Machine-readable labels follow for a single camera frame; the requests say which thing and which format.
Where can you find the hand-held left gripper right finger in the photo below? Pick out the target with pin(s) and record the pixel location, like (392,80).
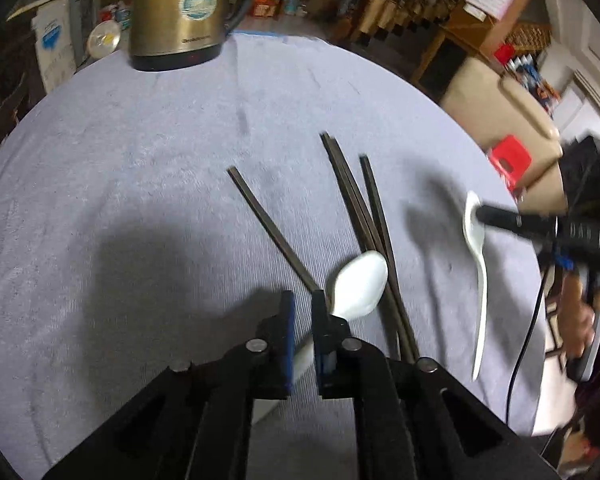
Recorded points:
(323,360)

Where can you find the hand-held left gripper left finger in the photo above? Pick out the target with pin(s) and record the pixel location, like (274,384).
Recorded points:
(287,345)

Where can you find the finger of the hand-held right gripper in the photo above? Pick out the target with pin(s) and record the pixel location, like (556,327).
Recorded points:
(517,221)

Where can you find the white ceramic spoon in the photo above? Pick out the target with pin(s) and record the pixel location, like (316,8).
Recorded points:
(481,280)
(360,285)

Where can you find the dark wooden chopstick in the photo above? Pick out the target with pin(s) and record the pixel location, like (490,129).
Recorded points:
(357,200)
(347,195)
(377,210)
(270,220)

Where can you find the person's right hand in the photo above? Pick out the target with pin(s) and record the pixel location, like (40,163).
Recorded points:
(580,320)

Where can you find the red square plastic stool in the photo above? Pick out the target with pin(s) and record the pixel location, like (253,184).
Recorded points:
(510,157)

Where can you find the beige sofa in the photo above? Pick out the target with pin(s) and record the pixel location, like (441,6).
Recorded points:
(490,100)

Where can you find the wooden stair railing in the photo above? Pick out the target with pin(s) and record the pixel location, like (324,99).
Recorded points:
(410,5)

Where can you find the grey tablecloth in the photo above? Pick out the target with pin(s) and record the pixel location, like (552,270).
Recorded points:
(130,160)

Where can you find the blue water jug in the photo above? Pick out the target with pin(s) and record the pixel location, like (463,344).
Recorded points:
(293,5)

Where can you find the gold electric kettle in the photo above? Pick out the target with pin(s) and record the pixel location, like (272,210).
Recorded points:
(180,10)

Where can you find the white round fan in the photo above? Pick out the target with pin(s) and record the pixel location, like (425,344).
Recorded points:
(102,39)

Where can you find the white chest freezer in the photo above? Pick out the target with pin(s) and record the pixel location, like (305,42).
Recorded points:
(55,45)

